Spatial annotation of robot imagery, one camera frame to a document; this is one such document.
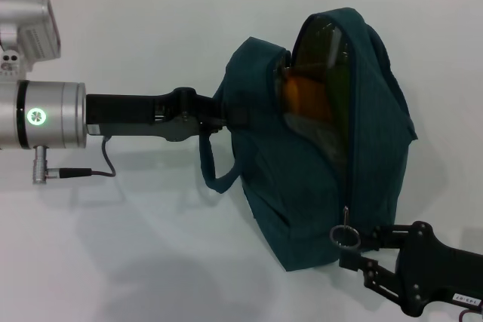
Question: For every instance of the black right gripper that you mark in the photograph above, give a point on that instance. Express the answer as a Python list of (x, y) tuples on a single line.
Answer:
[(437, 276)]

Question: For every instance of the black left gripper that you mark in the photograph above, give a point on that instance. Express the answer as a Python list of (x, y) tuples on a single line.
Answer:
[(132, 114)]

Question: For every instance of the orange yellow pear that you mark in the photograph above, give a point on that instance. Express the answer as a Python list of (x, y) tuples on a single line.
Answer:
[(305, 95)]

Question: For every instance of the dark teal insulated lunch bag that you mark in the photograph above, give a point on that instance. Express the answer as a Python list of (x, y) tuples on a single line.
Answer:
[(294, 186)]

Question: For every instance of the clear blue-rimmed food box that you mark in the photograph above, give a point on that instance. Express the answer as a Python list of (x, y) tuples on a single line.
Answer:
[(317, 43)]

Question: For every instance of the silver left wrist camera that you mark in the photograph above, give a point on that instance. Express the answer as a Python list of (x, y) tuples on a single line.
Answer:
[(34, 16)]

